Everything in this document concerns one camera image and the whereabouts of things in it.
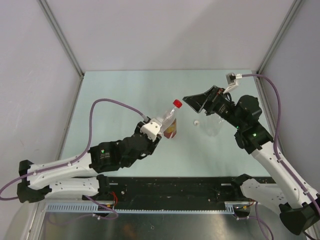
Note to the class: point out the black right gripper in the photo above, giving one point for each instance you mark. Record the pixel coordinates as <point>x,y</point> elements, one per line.
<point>198,102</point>

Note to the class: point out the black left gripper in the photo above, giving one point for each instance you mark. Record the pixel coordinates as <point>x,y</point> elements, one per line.
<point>152,145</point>

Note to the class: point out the red bottle cap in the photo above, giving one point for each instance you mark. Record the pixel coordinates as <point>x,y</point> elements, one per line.
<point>177,103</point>

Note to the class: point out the clear plastic bottle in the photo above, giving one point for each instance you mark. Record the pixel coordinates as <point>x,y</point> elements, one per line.
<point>213,125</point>

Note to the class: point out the clear red-label water bottle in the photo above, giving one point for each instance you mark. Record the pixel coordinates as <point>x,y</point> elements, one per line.
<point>168,117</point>

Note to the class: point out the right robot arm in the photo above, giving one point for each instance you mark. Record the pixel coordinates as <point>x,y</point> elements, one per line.
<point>291,197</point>

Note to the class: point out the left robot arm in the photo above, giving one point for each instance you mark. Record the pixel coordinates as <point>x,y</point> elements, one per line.
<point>82,175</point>

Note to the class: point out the amber tea bottle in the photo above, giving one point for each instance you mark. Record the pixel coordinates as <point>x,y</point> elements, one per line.
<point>171,131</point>

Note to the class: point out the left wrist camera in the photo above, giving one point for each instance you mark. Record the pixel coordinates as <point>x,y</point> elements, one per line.
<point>152,129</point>

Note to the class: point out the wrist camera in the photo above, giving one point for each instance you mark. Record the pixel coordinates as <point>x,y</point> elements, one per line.
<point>233,81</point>
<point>152,129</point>

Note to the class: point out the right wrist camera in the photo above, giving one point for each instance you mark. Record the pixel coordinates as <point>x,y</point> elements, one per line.
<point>233,81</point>

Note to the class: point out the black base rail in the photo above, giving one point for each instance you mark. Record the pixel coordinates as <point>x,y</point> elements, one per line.
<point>169,192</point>

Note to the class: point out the right aluminium corner post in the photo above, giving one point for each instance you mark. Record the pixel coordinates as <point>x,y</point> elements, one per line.
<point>280,34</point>

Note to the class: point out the aluminium corner post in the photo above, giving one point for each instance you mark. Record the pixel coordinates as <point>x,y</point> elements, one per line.
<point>49,15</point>
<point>280,34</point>

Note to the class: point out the grey slotted cable duct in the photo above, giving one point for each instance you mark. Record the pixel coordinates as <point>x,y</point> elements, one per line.
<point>89,207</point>

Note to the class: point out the left aluminium corner post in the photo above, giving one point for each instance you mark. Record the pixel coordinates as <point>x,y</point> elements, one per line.
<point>49,15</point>

